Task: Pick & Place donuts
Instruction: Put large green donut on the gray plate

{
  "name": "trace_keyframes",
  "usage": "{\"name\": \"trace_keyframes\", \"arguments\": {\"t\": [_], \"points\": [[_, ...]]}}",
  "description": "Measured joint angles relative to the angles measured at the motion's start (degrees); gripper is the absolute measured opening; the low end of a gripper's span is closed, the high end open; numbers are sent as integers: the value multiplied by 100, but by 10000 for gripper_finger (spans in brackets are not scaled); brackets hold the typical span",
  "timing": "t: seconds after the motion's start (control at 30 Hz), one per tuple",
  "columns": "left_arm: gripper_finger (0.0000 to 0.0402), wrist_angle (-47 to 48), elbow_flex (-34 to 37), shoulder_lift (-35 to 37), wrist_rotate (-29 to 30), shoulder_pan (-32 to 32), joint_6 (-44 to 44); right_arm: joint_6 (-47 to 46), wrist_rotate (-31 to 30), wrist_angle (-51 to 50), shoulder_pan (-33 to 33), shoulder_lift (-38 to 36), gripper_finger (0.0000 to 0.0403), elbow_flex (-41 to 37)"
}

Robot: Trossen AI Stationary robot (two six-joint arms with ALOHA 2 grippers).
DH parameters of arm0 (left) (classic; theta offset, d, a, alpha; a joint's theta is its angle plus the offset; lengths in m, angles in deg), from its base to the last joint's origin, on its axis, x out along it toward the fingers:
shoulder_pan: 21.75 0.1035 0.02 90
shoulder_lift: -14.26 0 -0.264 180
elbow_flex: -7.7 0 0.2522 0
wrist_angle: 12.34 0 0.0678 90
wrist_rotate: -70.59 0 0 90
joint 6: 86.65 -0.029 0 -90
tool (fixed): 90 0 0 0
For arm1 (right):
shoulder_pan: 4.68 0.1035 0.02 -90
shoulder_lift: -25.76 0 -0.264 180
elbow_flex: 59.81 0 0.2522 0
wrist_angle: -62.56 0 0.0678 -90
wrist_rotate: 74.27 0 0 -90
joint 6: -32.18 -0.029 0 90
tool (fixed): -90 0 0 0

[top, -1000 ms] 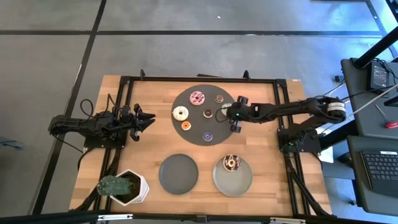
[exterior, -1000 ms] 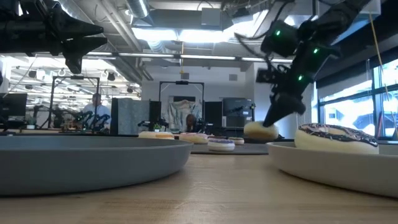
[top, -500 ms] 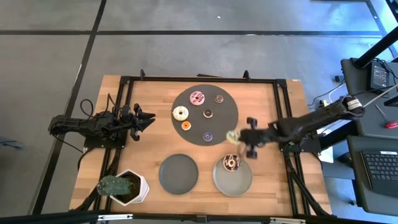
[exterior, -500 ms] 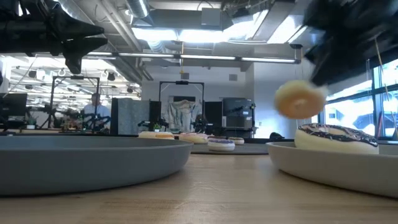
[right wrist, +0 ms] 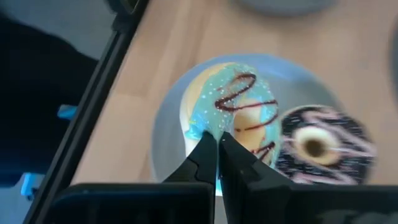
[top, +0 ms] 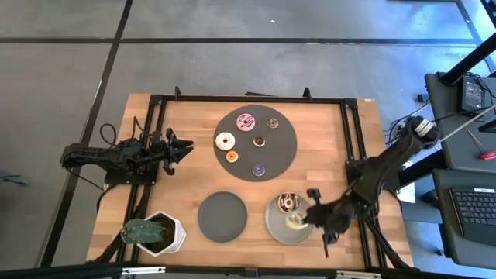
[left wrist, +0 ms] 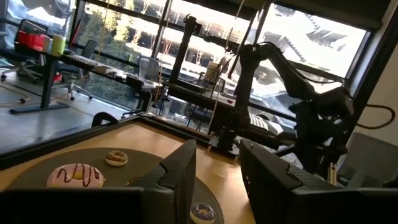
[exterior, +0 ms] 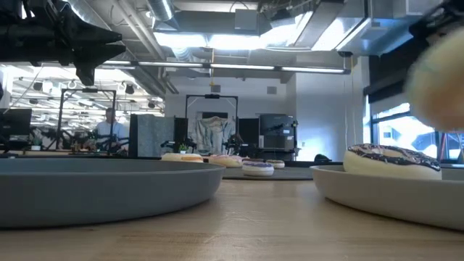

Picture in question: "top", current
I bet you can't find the black support beam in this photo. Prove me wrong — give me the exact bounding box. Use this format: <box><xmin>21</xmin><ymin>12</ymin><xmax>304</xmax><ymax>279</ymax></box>
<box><xmin>397</xmin><ymin>149</ymin><xmax>446</xmax><ymax>190</ymax></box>

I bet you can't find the large green frosted donut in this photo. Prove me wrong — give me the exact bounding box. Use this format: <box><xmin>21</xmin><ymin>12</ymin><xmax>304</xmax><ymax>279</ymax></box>
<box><xmin>285</xmin><ymin>211</ymin><xmax>310</xmax><ymax>232</ymax></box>

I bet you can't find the black aluminium table frame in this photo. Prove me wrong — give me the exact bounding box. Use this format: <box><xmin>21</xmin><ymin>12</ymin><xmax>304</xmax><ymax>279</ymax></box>
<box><xmin>87</xmin><ymin>85</ymin><xmax>414</xmax><ymax>272</ymax></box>

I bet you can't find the black diagonal pole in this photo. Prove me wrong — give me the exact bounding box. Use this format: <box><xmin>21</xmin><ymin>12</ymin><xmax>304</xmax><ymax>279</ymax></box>
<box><xmin>440</xmin><ymin>33</ymin><xmax>496</xmax><ymax>87</ymax></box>

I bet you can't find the black overhead rail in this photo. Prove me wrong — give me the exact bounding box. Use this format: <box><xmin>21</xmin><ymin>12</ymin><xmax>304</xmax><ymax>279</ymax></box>
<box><xmin>0</xmin><ymin>262</ymin><xmax>496</xmax><ymax>279</ymax></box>

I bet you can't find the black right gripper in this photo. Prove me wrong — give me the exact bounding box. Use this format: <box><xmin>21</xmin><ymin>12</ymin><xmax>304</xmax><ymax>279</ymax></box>
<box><xmin>294</xmin><ymin>188</ymin><xmax>352</xmax><ymax>259</ymax></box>

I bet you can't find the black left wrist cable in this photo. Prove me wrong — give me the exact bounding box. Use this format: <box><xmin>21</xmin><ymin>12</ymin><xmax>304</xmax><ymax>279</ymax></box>
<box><xmin>131</xmin><ymin>115</ymin><xmax>156</xmax><ymax>143</ymax></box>

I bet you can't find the black keyboard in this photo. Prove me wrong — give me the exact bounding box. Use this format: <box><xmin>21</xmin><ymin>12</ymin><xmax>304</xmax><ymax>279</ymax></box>
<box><xmin>449</xmin><ymin>187</ymin><xmax>496</xmax><ymax>247</ymax></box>

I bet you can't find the light grey round plate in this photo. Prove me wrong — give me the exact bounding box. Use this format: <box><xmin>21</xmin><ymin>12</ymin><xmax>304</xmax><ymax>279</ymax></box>
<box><xmin>265</xmin><ymin>192</ymin><xmax>315</xmax><ymax>246</ymax></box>

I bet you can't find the dark object on floor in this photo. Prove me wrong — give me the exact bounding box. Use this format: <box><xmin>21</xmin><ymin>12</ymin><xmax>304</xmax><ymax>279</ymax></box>
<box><xmin>0</xmin><ymin>169</ymin><xmax>32</xmax><ymax>187</ymax></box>

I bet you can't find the white paper sheet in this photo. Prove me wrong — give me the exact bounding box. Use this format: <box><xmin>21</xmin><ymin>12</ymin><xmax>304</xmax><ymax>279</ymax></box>
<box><xmin>398</xmin><ymin>160</ymin><xmax>418</xmax><ymax>205</ymax></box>

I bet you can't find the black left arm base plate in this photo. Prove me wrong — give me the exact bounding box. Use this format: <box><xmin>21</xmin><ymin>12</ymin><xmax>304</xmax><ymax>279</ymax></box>
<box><xmin>103</xmin><ymin>169</ymin><xmax>159</xmax><ymax>187</ymax></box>

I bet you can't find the large chocolate sprinkled donut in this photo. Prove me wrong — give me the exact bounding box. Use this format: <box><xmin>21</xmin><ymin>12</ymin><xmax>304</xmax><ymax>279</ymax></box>
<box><xmin>277</xmin><ymin>191</ymin><xmax>301</xmax><ymax>214</ymax></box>

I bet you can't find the large dark round mat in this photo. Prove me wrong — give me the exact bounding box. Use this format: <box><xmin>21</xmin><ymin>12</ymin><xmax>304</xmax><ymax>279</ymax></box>
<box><xmin>212</xmin><ymin>104</ymin><xmax>298</xmax><ymax>182</ymax></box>

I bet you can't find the dark grey round plate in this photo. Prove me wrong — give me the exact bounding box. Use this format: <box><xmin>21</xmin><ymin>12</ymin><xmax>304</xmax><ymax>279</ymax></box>
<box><xmin>197</xmin><ymin>191</ymin><xmax>248</xmax><ymax>244</ymax></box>

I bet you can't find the silver rail bracket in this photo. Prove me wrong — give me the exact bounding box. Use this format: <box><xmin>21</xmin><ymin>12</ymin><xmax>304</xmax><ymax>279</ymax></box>
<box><xmin>121</xmin><ymin>266</ymin><xmax>167</xmax><ymax>276</ymax></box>
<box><xmin>336</xmin><ymin>270</ymin><xmax>383</xmax><ymax>279</ymax></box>

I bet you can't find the dark side desk top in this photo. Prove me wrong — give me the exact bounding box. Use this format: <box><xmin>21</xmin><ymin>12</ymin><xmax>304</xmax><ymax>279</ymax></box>
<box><xmin>424</xmin><ymin>71</ymin><xmax>496</xmax><ymax>171</ymax></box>

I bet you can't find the red-handled screwdriver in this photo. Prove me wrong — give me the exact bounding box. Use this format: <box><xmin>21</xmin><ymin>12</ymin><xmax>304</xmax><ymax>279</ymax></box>
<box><xmin>467</xmin><ymin>129</ymin><xmax>496</xmax><ymax>161</ymax></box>

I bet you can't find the thin grey rod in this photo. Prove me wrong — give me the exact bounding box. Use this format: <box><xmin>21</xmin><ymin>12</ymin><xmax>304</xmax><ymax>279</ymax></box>
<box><xmin>437</xmin><ymin>103</ymin><xmax>496</xmax><ymax>145</ymax></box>

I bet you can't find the white hexagonal plant pot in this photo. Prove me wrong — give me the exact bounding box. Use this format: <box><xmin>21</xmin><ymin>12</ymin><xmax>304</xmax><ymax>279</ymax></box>
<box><xmin>136</xmin><ymin>210</ymin><xmax>188</xmax><ymax>258</ymax></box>

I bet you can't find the green cactus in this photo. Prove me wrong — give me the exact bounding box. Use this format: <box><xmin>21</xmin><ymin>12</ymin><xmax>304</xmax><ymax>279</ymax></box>
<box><xmin>119</xmin><ymin>218</ymin><xmax>167</xmax><ymax>245</ymax></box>

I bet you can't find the large pink frosted donut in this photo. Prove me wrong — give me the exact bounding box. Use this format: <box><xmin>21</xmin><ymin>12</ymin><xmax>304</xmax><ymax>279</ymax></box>
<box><xmin>236</xmin><ymin>112</ymin><xmax>257</xmax><ymax>133</ymax></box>

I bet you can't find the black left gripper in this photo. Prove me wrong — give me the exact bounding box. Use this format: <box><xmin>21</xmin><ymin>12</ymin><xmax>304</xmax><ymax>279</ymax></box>
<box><xmin>153</xmin><ymin>127</ymin><xmax>195</xmax><ymax>177</ymax></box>

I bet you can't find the dark keyboard desk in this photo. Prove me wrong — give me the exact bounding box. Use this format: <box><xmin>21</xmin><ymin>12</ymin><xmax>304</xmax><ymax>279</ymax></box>
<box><xmin>432</xmin><ymin>168</ymin><xmax>496</xmax><ymax>271</ymax></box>

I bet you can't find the large white frosted donut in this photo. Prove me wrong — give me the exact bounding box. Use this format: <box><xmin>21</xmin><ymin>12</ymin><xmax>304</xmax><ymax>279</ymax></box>
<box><xmin>215</xmin><ymin>131</ymin><xmax>236</xmax><ymax>152</ymax></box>

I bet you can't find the black power adapter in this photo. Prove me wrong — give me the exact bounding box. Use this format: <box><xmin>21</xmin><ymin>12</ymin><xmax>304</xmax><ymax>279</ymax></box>
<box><xmin>460</xmin><ymin>75</ymin><xmax>486</xmax><ymax>114</ymax></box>

